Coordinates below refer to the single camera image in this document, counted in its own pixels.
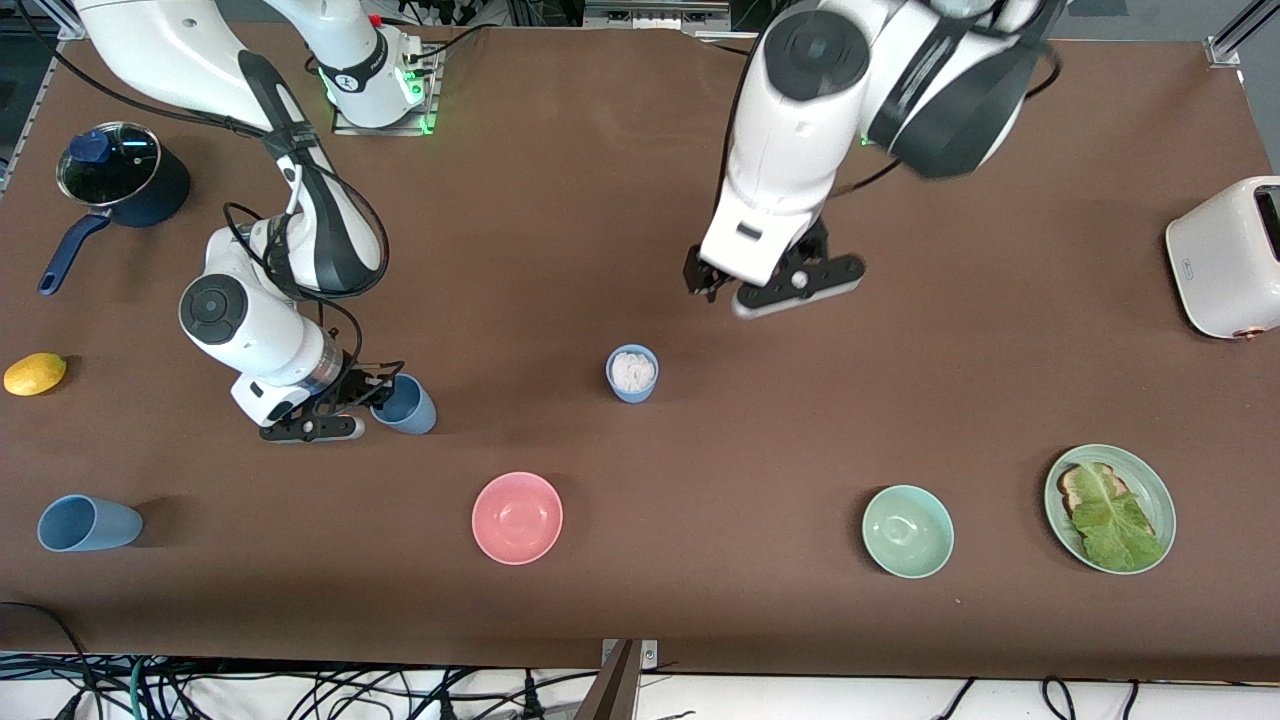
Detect pink bowl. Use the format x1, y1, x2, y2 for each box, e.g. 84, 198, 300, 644
471, 471, 564, 566

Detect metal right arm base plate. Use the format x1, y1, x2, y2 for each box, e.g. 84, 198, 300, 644
332, 45, 442, 137

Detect white tissue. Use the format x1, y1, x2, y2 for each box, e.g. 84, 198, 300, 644
612, 351, 656, 393

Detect black right base cable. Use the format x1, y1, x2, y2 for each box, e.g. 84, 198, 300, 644
405, 20, 486, 63

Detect metal table edge bracket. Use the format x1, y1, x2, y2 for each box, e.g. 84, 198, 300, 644
600, 638, 660, 671

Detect green plate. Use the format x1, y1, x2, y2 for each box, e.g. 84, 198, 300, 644
1043, 443, 1178, 576

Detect black curved floor cable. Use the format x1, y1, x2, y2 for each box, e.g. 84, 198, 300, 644
0, 601, 101, 720

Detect blue cup lying sideways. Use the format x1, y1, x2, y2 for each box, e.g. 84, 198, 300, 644
37, 494, 144, 553

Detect dark brown post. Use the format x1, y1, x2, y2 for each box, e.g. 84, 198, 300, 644
575, 640, 642, 720

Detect grey metal rack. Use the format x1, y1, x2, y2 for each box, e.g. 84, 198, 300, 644
585, 0, 731, 31

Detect yellow lemon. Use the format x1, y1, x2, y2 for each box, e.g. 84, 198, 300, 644
3, 352, 69, 398

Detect glass pot lid blue knob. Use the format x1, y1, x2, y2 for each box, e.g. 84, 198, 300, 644
57, 122, 162, 208

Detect green lettuce leaf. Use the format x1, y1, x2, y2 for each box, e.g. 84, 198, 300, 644
1070, 465, 1166, 573

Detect aluminium frame profile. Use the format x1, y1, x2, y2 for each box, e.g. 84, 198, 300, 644
1205, 0, 1280, 69

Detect dark blue saucepan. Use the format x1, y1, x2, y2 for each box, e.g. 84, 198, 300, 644
38, 140, 192, 298

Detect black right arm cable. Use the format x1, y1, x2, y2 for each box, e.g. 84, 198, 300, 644
10, 0, 393, 401

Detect white toaster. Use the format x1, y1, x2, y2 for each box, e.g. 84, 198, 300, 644
1165, 176, 1280, 341

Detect toasted bread slice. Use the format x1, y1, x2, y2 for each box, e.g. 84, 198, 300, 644
1057, 462, 1159, 546

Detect green bowl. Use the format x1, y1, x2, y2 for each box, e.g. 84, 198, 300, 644
861, 484, 955, 580

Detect blue cup holding tissue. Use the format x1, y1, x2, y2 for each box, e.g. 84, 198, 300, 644
605, 344, 660, 405

